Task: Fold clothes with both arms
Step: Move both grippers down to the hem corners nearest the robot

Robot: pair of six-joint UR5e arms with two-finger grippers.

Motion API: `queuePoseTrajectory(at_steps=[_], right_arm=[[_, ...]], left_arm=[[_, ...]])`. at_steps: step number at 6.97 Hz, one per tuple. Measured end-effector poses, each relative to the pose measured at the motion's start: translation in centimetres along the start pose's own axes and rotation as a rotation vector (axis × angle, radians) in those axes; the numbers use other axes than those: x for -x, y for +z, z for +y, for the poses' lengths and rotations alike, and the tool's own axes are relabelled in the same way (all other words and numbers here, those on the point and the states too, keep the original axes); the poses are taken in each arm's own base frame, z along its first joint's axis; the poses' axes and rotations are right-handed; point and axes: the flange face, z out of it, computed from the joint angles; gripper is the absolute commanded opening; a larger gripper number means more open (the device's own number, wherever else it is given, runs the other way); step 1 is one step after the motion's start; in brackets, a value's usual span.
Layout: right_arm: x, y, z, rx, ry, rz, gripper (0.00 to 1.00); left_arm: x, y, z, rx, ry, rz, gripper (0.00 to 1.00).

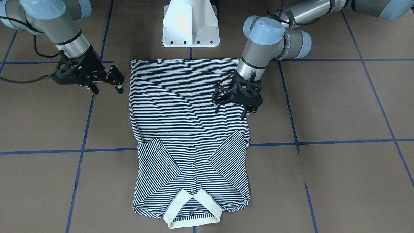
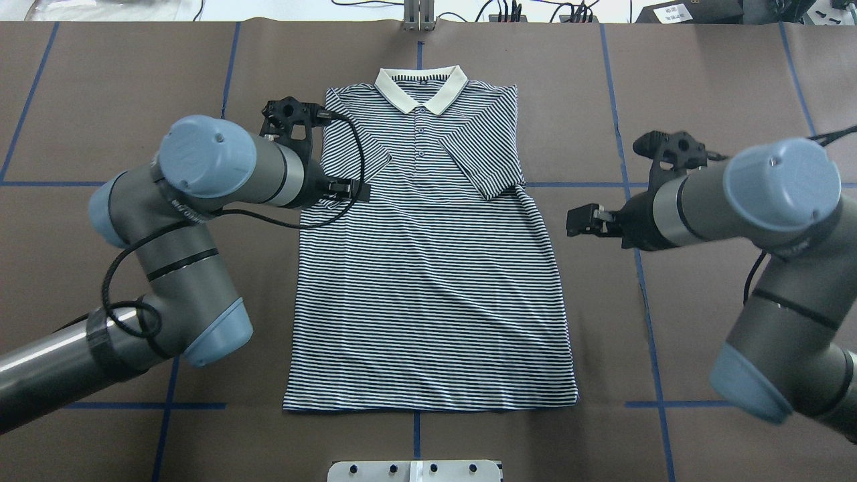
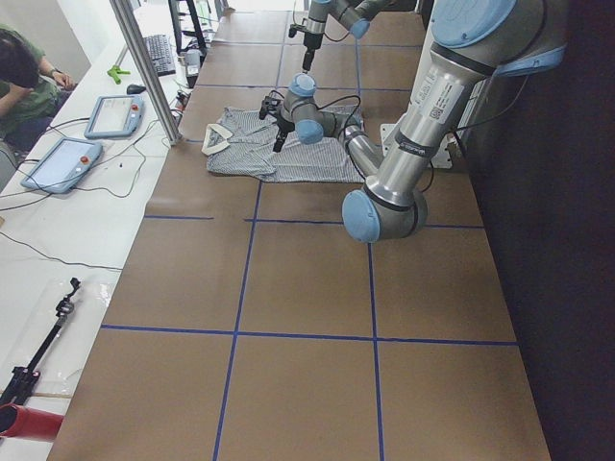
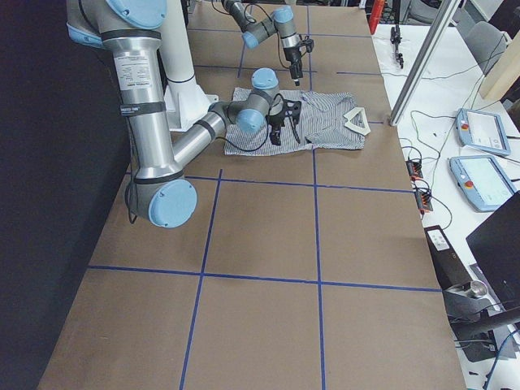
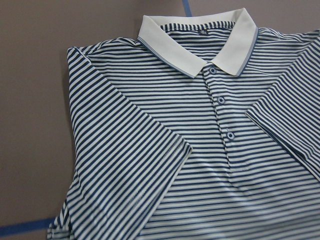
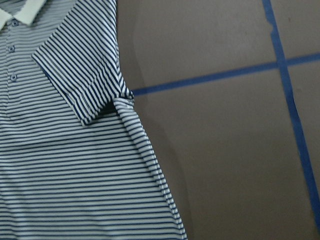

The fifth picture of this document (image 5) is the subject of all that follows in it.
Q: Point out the striped polo shirt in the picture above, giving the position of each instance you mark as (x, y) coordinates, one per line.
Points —
(202, 128)

